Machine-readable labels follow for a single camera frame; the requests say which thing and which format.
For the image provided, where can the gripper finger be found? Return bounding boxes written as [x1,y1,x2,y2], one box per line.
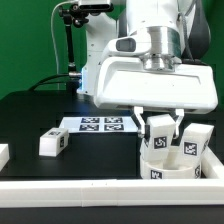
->
[131,106,146,138]
[171,109,184,139]

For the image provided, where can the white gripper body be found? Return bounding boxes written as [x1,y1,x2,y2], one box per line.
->
[94,57,218,114]

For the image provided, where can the white round stool seat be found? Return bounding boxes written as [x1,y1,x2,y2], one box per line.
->
[140,146,201,179]

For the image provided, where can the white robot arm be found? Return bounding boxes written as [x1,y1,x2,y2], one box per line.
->
[75,0,218,136]

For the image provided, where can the white marker sheet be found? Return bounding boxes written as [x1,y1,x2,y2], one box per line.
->
[59,116,138,133]

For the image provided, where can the white front fence bar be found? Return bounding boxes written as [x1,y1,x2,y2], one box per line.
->
[0,179,224,208]

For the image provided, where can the white left fence bar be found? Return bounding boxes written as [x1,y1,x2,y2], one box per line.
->
[0,144,9,171]

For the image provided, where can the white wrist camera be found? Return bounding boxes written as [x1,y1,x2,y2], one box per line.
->
[101,34,151,62]

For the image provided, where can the black cables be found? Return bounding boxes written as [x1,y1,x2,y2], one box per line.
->
[27,73,82,92]

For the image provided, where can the white camera on mount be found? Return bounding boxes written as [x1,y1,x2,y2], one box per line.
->
[78,0,113,12]

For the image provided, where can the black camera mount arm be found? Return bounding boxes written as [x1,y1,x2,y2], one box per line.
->
[59,4,88,92]

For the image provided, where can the white cable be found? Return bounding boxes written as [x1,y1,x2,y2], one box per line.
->
[50,0,80,91]

